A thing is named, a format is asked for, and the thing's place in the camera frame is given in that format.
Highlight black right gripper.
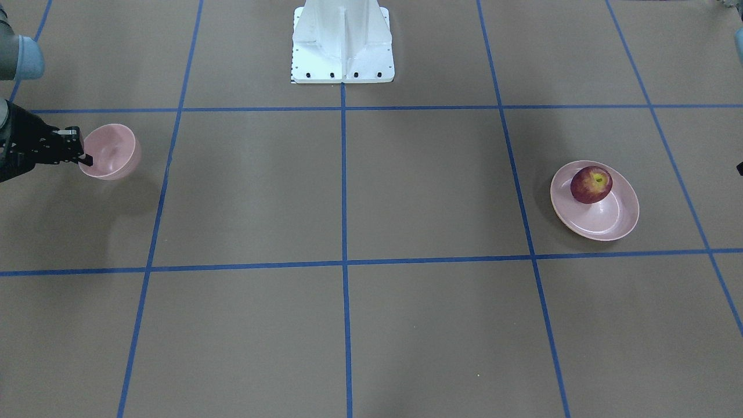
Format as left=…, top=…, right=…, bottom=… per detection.
left=1, top=100, right=95, bottom=182

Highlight pink bowl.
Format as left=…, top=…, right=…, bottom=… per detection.
left=78, top=124, right=142, bottom=181

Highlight red apple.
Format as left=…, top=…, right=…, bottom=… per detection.
left=570, top=165, right=613, bottom=204

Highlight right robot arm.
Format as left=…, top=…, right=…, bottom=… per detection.
left=1, top=9, right=93, bottom=182

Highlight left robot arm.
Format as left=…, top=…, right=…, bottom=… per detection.
left=733, top=27, right=743, bottom=64

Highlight pink plate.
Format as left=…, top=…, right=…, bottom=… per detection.
left=550, top=160, right=640, bottom=242

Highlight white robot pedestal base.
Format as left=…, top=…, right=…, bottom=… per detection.
left=290, top=1, right=395, bottom=84

